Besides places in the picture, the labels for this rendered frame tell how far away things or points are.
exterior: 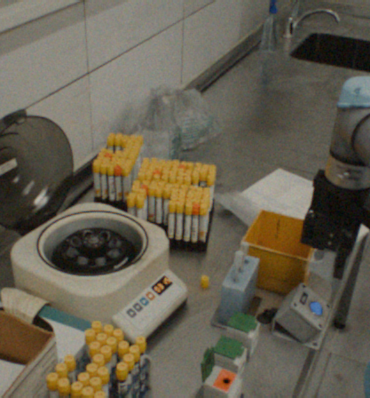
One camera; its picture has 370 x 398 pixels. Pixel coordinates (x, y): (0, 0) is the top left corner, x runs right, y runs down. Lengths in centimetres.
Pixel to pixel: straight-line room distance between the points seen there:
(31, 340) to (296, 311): 44
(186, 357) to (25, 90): 61
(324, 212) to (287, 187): 56
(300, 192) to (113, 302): 65
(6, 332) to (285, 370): 46
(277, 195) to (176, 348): 55
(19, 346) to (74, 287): 13
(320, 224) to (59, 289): 44
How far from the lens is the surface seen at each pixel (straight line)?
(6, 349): 100
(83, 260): 109
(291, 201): 147
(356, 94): 86
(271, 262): 117
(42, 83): 133
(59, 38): 135
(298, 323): 109
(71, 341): 100
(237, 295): 106
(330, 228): 96
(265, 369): 107
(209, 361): 93
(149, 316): 108
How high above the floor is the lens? 165
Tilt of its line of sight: 34 degrees down
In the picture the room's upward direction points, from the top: 4 degrees clockwise
